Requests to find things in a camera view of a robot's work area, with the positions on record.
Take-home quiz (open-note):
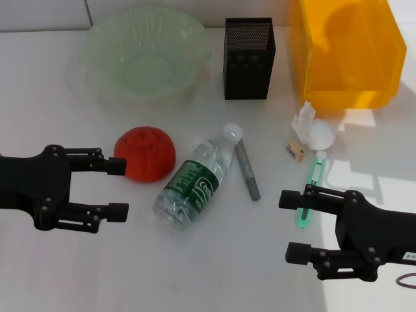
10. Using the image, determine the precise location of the right wrist cable with plug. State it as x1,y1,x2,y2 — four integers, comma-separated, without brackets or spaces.
397,274,416,289

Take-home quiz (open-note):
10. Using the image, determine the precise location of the small beige eraser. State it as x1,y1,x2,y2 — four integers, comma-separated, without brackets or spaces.
285,138,306,163

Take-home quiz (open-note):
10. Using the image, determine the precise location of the yellow plastic bin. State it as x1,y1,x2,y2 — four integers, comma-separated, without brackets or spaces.
289,0,408,110

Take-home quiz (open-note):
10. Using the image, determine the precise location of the grey marker pen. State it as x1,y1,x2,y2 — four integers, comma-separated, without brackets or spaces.
233,138,261,202

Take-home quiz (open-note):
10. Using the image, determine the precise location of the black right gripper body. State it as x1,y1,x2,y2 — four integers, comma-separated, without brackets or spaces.
335,190,416,282

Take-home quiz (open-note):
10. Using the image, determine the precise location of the green glass fruit bowl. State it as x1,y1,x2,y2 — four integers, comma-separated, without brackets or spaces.
79,3,212,109

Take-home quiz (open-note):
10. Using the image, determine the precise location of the clear green-label water bottle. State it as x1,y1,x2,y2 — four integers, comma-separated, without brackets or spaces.
152,122,244,232

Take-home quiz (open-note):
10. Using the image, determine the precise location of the green utility knife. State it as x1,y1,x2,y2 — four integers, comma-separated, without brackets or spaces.
296,151,327,230

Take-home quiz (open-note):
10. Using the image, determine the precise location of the orange fruit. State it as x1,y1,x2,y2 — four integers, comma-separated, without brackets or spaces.
113,126,177,184

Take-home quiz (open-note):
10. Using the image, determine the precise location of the black mesh pen holder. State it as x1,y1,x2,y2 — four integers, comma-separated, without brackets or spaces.
223,18,276,101

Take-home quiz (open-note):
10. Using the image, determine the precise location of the white paper ball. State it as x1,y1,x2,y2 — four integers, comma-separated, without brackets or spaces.
291,100,335,152

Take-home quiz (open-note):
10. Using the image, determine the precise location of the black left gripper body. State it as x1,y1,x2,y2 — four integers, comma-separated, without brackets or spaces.
0,145,73,231

